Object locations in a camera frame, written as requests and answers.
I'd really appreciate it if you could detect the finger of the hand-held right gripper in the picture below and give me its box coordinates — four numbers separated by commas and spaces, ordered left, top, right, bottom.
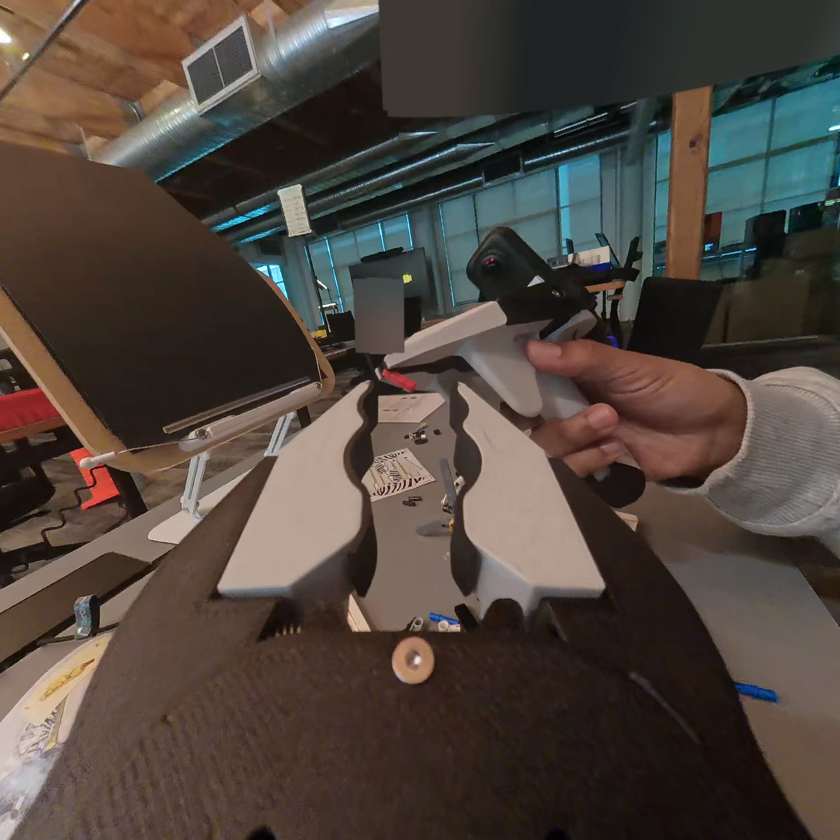
371, 300, 511, 382

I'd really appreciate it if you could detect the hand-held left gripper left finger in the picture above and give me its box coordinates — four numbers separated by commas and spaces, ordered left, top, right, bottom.
217, 379, 379, 609

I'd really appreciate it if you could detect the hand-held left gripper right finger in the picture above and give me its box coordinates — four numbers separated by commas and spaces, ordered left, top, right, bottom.
448, 382, 606, 622

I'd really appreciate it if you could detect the person's right forearm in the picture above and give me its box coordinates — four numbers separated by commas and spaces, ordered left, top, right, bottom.
703, 366, 840, 560

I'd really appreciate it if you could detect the lego instruction booklet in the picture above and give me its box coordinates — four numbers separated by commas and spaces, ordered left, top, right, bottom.
0, 631, 114, 818

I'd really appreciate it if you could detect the person's right hand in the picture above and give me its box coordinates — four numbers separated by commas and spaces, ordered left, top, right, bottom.
525, 336, 749, 488

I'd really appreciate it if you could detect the black monitor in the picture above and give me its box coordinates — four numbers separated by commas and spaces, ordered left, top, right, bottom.
348, 247, 429, 326

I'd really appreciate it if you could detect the white paper sheet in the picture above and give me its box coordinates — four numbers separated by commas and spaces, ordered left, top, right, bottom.
377, 393, 448, 425

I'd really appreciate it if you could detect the striped sticker sheet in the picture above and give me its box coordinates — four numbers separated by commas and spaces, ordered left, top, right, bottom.
360, 448, 438, 504

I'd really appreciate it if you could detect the white folding stand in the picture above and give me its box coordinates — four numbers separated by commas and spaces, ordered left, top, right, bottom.
147, 381, 326, 544

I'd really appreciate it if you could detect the hanging white paper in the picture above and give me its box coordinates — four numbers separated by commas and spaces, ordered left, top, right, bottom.
276, 184, 312, 239

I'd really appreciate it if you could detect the orange plastic object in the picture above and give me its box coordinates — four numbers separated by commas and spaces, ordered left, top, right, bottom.
68, 448, 123, 511

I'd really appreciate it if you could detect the tablet on white stand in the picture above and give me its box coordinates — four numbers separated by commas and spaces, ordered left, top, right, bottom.
0, 141, 337, 473

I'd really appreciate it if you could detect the red plastic bin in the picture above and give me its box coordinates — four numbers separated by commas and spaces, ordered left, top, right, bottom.
0, 386, 64, 435

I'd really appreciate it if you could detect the white air vent grille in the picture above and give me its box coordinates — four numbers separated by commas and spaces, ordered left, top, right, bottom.
181, 16, 261, 115

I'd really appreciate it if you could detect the grey lego propeller piece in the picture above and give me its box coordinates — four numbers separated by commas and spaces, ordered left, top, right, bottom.
419, 458, 468, 537

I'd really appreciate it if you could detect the wooden post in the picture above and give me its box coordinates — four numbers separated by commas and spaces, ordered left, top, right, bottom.
665, 85, 714, 281

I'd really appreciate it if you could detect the silver air duct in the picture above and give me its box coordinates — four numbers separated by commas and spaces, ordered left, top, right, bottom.
92, 0, 382, 166

